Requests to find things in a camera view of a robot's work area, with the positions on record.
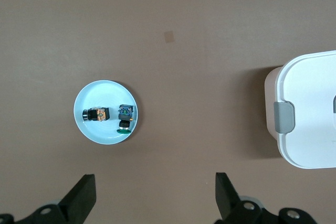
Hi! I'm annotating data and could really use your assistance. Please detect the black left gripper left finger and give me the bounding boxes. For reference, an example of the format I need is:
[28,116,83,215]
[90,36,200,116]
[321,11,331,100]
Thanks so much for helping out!
[0,173,97,224]

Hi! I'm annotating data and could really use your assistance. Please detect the brown tape patch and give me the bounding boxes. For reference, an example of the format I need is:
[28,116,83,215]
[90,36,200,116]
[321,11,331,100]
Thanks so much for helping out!
[163,31,175,44]

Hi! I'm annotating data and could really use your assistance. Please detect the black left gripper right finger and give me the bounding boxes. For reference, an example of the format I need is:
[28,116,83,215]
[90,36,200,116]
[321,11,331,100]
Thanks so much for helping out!
[214,172,317,224]

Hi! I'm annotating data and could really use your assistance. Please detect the orange push button switch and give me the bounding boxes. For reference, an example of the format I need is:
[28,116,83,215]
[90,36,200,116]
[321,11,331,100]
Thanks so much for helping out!
[82,106,110,123]

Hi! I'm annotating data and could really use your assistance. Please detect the white lunch box grey latches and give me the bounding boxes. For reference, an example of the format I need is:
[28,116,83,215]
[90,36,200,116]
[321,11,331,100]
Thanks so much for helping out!
[264,50,336,170]

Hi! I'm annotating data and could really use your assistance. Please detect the light blue round plate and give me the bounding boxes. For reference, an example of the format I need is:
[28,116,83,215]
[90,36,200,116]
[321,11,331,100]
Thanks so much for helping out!
[72,79,144,146]

